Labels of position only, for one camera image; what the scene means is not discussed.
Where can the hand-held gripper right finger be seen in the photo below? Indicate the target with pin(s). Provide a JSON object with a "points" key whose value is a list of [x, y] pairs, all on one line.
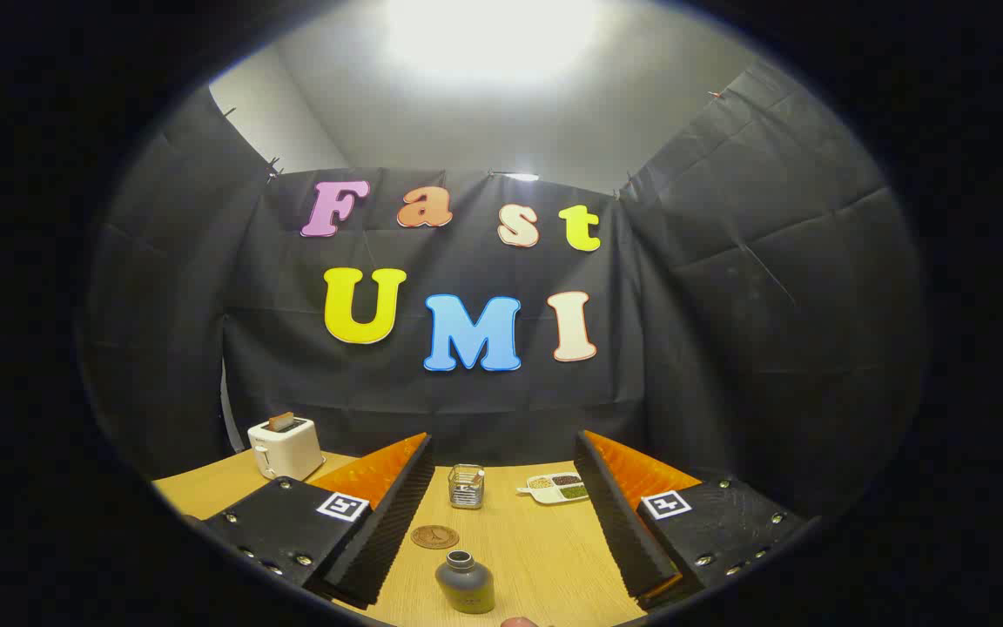
{"points": [[619, 531]]}

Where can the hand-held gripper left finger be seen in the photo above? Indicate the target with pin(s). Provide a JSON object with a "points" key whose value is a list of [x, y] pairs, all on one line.
{"points": [[388, 531]]}

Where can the round brown coaster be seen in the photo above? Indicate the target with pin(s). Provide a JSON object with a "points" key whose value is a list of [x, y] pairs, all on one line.
{"points": [[434, 536]]}

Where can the silver juice bottle green label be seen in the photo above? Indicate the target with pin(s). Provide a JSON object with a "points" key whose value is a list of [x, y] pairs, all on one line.
{"points": [[465, 588]]}

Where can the white divided dish with grains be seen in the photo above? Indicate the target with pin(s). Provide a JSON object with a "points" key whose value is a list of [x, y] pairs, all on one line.
{"points": [[554, 491]]}

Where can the wooden table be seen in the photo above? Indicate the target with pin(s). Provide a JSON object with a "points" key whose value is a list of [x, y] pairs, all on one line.
{"points": [[536, 557]]}

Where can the white toaster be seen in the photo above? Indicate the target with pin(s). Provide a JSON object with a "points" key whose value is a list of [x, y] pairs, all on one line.
{"points": [[286, 451]]}

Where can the toast slice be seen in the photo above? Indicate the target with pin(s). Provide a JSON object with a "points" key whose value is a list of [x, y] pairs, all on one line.
{"points": [[281, 421]]}

